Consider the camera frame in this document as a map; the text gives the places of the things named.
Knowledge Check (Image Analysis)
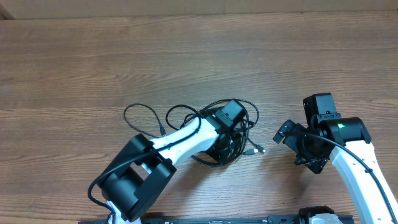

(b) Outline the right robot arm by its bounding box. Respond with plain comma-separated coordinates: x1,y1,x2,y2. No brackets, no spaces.
273,93,397,223

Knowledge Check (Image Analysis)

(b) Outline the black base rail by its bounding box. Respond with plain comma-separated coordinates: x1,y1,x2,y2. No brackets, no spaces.
141,215,306,224

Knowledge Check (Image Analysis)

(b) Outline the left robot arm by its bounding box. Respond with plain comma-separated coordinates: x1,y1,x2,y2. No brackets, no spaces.
94,99,247,223

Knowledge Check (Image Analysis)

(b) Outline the black usb cable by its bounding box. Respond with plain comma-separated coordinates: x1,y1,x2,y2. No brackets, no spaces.
123,98,267,168

